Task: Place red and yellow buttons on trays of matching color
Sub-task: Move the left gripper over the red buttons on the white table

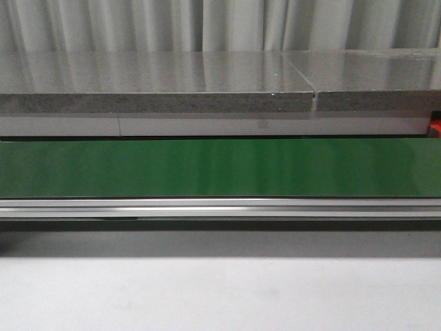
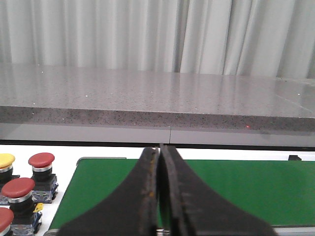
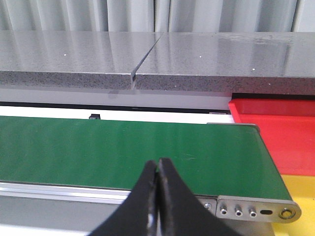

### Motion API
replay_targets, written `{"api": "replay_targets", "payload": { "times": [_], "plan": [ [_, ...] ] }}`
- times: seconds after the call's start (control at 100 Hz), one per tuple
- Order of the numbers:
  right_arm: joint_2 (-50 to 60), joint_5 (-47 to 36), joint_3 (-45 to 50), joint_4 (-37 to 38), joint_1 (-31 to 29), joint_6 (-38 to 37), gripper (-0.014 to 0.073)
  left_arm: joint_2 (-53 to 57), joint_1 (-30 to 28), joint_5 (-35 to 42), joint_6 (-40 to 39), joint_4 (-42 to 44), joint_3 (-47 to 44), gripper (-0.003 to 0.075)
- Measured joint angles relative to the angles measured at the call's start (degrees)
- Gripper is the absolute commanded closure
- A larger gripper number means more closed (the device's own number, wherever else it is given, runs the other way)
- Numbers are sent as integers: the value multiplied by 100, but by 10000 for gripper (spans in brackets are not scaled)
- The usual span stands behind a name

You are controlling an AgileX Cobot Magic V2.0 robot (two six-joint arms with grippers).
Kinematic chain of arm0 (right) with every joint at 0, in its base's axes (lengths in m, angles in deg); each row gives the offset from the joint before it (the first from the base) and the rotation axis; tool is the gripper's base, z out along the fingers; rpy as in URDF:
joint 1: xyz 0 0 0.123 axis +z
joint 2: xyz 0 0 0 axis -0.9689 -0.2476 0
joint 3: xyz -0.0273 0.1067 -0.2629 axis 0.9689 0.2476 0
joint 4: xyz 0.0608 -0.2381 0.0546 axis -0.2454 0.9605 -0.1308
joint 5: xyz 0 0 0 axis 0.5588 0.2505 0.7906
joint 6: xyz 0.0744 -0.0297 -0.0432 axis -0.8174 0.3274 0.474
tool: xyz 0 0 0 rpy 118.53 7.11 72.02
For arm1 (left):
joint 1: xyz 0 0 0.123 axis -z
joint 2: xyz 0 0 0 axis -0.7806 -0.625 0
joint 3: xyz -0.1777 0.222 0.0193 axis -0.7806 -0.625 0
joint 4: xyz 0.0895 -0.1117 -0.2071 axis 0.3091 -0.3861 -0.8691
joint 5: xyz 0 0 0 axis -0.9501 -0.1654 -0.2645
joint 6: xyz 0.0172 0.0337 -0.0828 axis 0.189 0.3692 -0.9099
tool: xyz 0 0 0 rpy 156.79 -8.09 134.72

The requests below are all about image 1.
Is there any green conveyor belt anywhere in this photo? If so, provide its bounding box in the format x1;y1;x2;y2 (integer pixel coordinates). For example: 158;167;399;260
1;138;440;198

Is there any grey stone slab shelf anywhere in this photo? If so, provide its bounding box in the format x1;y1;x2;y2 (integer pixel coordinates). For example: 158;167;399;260
1;49;440;116

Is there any red plastic tray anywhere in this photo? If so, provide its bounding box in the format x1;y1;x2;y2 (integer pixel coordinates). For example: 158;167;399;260
428;119;441;138

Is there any grey curtain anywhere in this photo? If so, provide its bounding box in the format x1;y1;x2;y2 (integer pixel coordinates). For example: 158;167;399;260
1;1;440;52

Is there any aluminium conveyor side rail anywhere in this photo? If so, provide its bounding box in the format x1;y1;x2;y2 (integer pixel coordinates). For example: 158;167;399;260
1;198;440;219

